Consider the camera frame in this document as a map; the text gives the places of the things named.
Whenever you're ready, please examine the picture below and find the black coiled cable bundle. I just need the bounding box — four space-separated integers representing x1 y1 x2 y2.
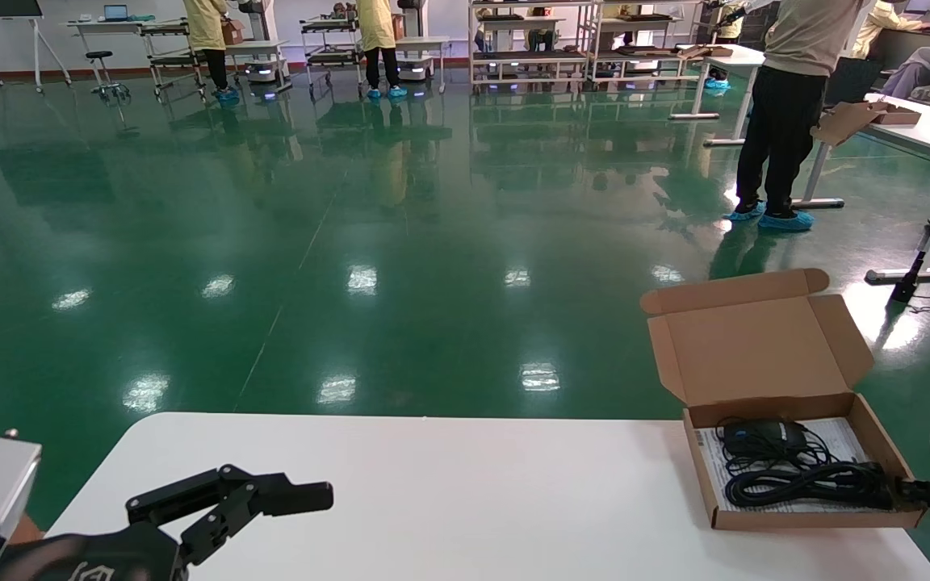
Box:
719 420 895 511

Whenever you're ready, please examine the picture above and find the person in yellow coat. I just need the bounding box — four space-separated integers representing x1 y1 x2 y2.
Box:
354 0 408 100
706 0 750 91
182 0 241 104
851 0 930 59

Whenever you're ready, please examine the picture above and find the black stool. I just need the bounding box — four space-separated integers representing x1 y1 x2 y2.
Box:
83 50 132 104

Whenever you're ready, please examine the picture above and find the cardboard storage box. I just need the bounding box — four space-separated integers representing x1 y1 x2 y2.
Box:
640 268 926 532

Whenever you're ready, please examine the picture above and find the white desk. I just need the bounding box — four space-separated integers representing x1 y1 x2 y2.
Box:
67 12 161 82

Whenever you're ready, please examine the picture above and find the flat open cardboard box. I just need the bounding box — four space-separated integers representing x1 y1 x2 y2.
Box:
811 97 923 148

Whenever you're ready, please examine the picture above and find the white work table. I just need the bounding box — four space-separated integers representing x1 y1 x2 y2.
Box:
668 44 769 148
225 39 294 95
400 36 451 95

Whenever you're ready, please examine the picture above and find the person in beige sweater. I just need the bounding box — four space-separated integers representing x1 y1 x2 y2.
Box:
723 0 869 233

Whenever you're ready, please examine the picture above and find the black computer mouse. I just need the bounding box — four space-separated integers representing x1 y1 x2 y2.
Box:
722 419 810 458

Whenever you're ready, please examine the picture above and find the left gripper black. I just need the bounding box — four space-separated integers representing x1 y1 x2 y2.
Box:
0 464 335 581

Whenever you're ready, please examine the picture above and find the white paper manual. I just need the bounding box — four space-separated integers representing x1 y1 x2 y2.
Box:
695 416 878 514

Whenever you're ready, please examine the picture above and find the white shelf rack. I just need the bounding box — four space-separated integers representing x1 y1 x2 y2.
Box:
590 0 726 91
468 0 597 94

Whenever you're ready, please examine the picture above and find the metal cart rack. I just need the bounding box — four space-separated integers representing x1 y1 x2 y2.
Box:
300 15 371 99
140 19 209 99

